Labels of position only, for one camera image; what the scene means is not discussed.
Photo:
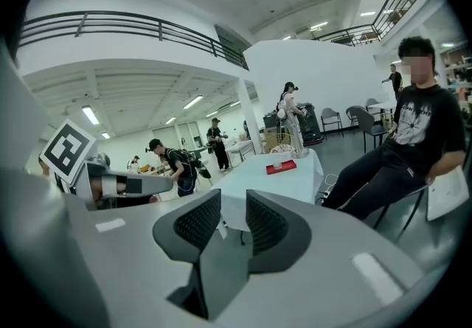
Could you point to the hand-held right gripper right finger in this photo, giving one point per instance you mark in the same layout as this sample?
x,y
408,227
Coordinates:
x,y
271,232

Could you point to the metal frame white table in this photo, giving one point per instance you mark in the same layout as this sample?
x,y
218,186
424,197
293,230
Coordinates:
x,y
239,147

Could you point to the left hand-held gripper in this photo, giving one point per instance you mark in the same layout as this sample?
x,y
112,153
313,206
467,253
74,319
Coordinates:
x,y
66,151

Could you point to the white cup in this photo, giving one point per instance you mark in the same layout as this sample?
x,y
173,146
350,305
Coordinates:
x,y
277,162

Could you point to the white round-edged table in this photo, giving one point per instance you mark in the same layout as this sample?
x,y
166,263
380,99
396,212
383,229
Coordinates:
x,y
383,106

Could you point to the black and white floral cushion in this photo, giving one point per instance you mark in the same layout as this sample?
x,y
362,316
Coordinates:
x,y
282,148

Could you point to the cardboard box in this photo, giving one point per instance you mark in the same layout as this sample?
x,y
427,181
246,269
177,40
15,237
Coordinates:
x,y
271,130

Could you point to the dark grey chair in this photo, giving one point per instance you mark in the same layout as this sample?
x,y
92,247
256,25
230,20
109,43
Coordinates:
x,y
365,120
331,118

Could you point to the white column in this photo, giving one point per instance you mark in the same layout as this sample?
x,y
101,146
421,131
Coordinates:
x,y
249,116

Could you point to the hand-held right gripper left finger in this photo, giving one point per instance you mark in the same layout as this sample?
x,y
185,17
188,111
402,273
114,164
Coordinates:
x,y
195,225

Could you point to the light blue tablecloth table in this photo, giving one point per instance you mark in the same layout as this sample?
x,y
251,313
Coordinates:
x,y
265,194

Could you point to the black balcony railing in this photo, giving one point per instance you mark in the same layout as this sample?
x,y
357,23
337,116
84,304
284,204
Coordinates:
x,y
391,9
147,29

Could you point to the red tray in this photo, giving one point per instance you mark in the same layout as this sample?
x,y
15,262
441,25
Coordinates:
x,y
287,167

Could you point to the black wheeled machine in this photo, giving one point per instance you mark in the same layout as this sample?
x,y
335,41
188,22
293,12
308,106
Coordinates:
x,y
311,122

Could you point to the black-legged chair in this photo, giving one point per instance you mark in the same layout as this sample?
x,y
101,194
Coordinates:
x,y
448,194

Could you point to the long ceiling light tube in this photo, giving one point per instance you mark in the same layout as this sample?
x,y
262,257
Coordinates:
x,y
193,101
90,115

